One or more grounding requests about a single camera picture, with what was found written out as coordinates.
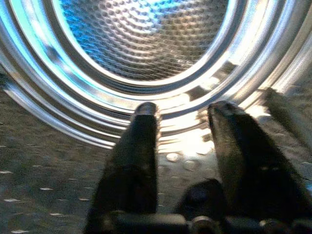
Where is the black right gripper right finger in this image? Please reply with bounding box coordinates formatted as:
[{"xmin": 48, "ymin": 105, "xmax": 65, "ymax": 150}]
[{"xmin": 207, "ymin": 100, "xmax": 312, "ymax": 221}]

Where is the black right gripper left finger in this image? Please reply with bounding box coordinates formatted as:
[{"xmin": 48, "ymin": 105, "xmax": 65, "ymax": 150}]
[{"xmin": 84, "ymin": 101, "xmax": 162, "ymax": 234}]

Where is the dark drum paddle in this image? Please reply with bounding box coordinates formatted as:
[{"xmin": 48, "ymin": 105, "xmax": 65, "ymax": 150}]
[{"xmin": 263, "ymin": 87, "xmax": 312, "ymax": 152}]

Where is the stainless steel washer drum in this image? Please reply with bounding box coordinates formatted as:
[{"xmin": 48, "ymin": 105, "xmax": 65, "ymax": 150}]
[{"xmin": 0, "ymin": 0, "xmax": 312, "ymax": 234}]

